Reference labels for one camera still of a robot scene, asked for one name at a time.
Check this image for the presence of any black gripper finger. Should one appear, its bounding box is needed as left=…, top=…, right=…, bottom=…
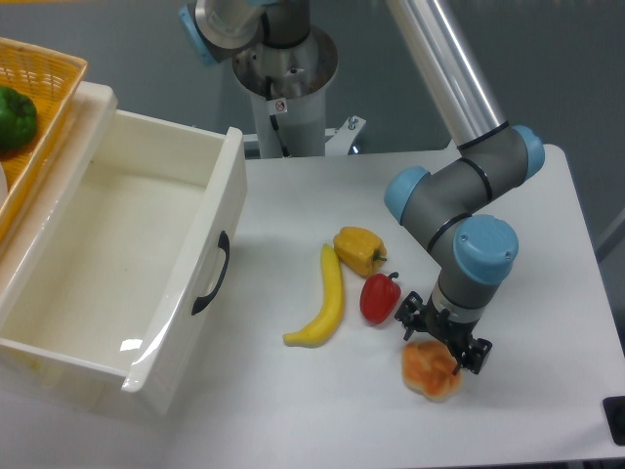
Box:
left=394, top=291, right=424, bottom=341
left=451, top=336, right=492, bottom=375

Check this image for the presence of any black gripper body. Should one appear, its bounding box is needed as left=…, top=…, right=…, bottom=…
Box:
left=425, top=287, right=481, bottom=360

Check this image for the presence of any round orange knotted bread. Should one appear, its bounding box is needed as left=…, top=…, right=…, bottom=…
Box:
left=401, top=340, right=463, bottom=402

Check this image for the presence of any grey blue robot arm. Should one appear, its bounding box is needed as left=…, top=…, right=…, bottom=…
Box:
left=179, top=1, right=545, bottom=373

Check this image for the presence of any red bell pepper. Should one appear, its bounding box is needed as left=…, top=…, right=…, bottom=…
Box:
left=359, top=272, right=401, bottom=325

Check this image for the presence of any yellow bell pepper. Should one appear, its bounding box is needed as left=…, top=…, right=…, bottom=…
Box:
left=333, top=227, right=387, bottom=278

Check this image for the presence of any yellow banana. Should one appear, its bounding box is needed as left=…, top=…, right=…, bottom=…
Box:
left=282, top=244, right=345, bottom=348

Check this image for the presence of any black object at table edge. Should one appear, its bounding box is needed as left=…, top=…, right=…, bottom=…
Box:
left=603, top=396, right=625, bottom=447

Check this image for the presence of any white plastic drawer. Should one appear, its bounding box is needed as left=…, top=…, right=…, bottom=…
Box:
left=1, top=110, right=246, bottom=414

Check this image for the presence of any white drawer cabinet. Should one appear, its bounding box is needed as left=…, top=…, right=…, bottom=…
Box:
left=0, top=80, right=120, bottom=392

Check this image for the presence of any orange woven basket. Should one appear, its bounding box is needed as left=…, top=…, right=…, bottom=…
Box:
left=1, top=38, right=88, bottom=238

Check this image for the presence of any green bell pepper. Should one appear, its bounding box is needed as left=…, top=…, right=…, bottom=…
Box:
left=1, top=86, right=37, bottom=151

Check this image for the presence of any black drawer handle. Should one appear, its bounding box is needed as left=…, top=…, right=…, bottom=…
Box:
left=190, top=230, right=231, bottom=317

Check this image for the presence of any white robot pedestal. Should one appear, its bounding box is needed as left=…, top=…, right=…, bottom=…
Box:
left=232, top=26, right=366, bottom=158

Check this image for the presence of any black cable on pedestal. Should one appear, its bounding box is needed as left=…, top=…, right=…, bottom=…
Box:
left=265, top=76, right=293, bottom=159

